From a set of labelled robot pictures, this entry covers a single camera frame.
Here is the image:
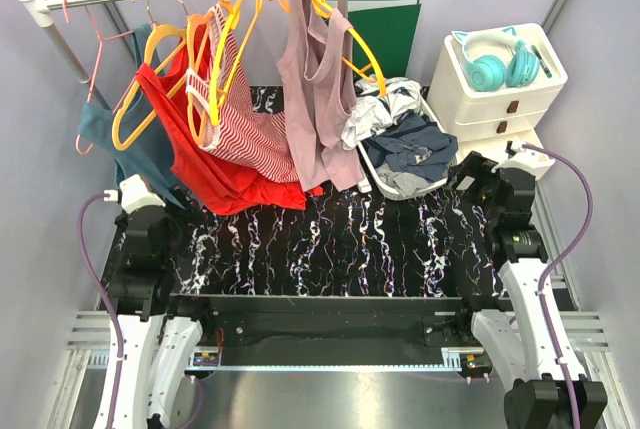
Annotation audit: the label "white printed tank top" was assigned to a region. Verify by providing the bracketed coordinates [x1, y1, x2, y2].
[341, 77, 425, 150]

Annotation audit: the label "yellow-orange plastic hanger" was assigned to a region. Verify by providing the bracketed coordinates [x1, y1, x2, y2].
[208, 0, 264, 127]

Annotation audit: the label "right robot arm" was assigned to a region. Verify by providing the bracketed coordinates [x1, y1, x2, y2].
[447, 151, 608, 428]

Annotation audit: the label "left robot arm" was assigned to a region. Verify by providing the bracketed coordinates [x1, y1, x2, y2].
[94, 175, 216, 428]

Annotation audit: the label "red white striped tank top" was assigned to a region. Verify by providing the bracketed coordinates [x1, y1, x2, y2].
[199, 34, 299, 183]

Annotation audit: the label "teal blue tank top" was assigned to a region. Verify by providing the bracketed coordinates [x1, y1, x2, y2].
[78, 23, 187, 202]

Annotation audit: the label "orange hanger holding mauve top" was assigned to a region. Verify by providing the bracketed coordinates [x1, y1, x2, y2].
[270, 0, 389, 97]

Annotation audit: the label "yellow hanger on left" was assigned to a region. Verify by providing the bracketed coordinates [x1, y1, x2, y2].
[111, 22, 189, 152]

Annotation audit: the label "mauve tank top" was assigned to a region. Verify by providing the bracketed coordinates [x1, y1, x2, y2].
[277, 0, 365, 191]

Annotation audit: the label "white laundry basket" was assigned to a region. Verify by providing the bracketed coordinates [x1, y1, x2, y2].
[356, 88, 458, 200]

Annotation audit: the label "navy blue garment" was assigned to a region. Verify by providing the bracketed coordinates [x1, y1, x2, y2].
[363, 113, 458, 182]

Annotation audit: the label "white drawer unit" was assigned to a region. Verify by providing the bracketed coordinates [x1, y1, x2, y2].
[427, 23, 568, 162]

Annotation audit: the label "teal cat-ear headphones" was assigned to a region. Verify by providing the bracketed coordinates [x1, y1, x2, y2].
[451, 26, 541, 92]

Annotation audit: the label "black base bar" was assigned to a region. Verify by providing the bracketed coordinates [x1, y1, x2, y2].
[171, 294, 484, 370]

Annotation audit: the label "teal pen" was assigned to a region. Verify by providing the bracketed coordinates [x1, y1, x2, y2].
[531, 45, 553, 79]

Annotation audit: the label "green folder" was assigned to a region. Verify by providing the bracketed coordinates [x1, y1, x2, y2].
[347, 0, 421, 78]

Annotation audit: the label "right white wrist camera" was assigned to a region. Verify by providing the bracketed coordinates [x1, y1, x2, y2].
[492, 141, 555, 180]

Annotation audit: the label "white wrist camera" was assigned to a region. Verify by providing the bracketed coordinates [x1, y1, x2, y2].
[101, 174, 166, 214]
[492, 141, 555, 180]

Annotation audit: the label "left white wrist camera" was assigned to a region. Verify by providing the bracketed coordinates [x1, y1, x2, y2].
[101, 174, 166, 214]

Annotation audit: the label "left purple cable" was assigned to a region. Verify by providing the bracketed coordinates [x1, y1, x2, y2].
[74, 192, 124, 429]

